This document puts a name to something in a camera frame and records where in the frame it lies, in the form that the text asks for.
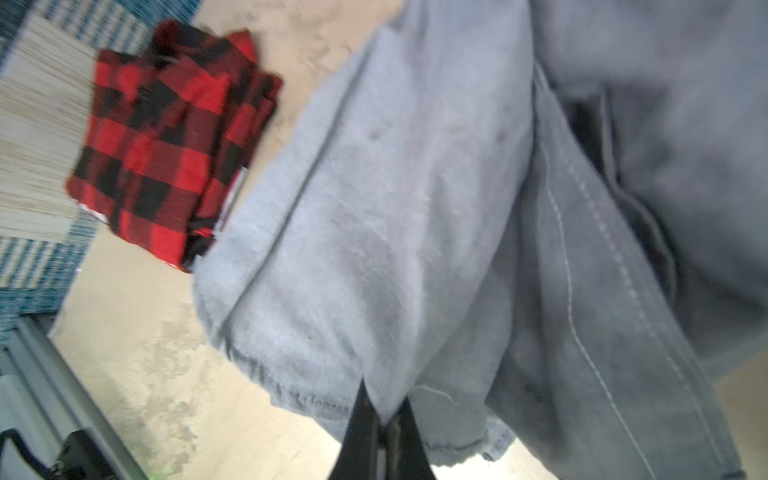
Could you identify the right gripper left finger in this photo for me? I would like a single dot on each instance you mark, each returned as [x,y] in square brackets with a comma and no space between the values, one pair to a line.
[358,458]

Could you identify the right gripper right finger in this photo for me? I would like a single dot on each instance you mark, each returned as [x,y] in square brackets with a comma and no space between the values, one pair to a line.
[405,456]

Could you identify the grey long sleeve shirt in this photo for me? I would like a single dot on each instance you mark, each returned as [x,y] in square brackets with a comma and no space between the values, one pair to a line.
[532,220]

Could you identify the red black plaid folded shirt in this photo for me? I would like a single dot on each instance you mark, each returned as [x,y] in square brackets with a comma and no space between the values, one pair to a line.
[171,133]

